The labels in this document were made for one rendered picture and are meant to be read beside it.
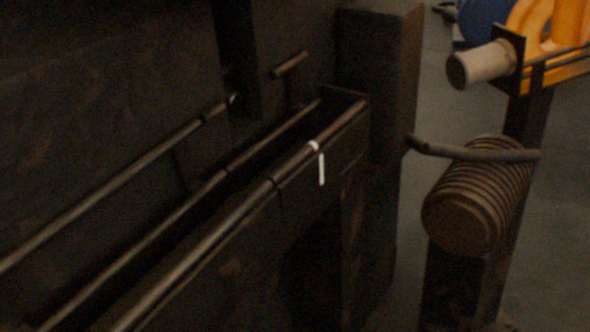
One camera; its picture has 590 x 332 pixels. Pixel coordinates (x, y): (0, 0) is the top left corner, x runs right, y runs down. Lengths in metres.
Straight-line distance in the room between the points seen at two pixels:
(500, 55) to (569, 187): 1.01
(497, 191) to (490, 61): 0.20
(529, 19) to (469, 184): 0.26
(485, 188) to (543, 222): 0.84
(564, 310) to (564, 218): 0.36
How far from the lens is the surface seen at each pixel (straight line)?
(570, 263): 1.54
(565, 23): 0.69
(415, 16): 0.71
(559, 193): 1.78
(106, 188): 0.47
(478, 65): 0.84
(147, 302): 0.43
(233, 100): 0.60
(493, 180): 0.85
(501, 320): 1.34
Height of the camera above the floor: 1.01
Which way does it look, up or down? 34 degrees down
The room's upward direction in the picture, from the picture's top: 5 degrees counter-clockwise
